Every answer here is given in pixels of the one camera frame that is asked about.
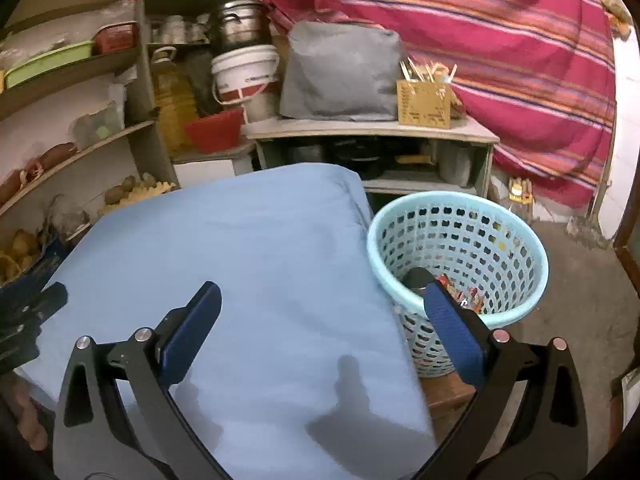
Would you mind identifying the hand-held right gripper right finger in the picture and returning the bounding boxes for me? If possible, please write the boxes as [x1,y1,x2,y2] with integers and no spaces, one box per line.
[415,279,588,480]

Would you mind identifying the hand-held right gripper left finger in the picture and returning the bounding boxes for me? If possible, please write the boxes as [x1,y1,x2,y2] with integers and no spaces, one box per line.
[54,281,236,480]

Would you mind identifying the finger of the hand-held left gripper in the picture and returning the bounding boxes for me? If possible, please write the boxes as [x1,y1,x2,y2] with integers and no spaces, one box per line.
[30,282,68,325]

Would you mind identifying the light blue plastic basket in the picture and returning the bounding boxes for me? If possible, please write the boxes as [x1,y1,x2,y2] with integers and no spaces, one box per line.
[366,191,549,378]

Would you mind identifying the person's left hand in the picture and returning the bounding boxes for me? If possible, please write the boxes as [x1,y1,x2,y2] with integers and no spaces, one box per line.
[11,375,52,451]

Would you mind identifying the dark blue plastic crate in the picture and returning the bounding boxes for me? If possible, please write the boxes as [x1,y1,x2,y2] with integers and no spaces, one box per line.
[0,237,71,288]

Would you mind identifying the potatoes in yellow mesh bag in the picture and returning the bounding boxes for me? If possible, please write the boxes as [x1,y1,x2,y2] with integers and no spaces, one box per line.
[0,229,43,281]

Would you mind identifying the sweet potato in red mesh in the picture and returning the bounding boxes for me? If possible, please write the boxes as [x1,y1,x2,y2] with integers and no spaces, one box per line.
[35,142,78,171]
[0,169,31,201]

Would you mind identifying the potatoes on egg tray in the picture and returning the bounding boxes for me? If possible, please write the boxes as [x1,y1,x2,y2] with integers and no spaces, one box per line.
[104,175,138,206]

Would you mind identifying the yellow egg tray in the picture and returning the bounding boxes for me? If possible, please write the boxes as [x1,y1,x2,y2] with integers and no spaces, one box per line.
[97,175,176,216]

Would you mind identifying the white cabinet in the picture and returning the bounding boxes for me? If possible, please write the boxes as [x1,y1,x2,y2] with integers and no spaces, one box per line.
[172,142,256,188]

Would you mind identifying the clear plastic box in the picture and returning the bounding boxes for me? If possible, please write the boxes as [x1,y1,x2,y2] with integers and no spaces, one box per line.
[75,102,126,148]

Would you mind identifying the red woven basket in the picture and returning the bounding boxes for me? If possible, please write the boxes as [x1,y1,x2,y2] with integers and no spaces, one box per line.
[182,107,246,155]

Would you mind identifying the black pot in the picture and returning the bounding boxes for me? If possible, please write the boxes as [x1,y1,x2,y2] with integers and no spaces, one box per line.
[332,142,388,173]

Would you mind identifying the low wooden cabinet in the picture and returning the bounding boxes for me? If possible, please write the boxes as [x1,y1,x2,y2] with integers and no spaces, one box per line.
[241,117,501,201]

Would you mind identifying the yellow oil bottle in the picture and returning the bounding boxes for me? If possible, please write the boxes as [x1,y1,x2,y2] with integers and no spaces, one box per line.
[150,46,198,153]

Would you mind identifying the wooden shelf unit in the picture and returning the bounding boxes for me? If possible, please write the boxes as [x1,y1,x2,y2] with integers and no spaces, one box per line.
[0,0,181,271]

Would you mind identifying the yellow utensil holder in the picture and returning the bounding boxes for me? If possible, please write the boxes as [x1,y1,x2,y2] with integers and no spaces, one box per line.
[396,57,463,128]

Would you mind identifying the green plastic tray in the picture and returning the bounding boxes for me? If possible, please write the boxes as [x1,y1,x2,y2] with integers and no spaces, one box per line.
[4,41,96,88]

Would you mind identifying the white plastic bucket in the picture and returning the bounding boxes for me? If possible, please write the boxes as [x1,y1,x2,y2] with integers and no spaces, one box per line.
[210,45,281,121]

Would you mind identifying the small red plastic basket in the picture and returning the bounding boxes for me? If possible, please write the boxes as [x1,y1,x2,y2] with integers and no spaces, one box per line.
[94,22,140,55]

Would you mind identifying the red striped curtain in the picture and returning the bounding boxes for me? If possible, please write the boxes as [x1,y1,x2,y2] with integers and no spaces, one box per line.
[247,0,618,211]

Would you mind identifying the grey cloth covered appliance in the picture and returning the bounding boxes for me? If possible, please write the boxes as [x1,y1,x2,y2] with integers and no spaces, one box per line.
[279,21,406,122]

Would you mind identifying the row of glass jars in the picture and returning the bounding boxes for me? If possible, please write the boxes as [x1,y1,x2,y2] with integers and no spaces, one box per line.
[150,12,211,46]

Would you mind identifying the large steel pot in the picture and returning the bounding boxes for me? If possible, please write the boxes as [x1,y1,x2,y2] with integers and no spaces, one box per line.
[212,0,266,53]

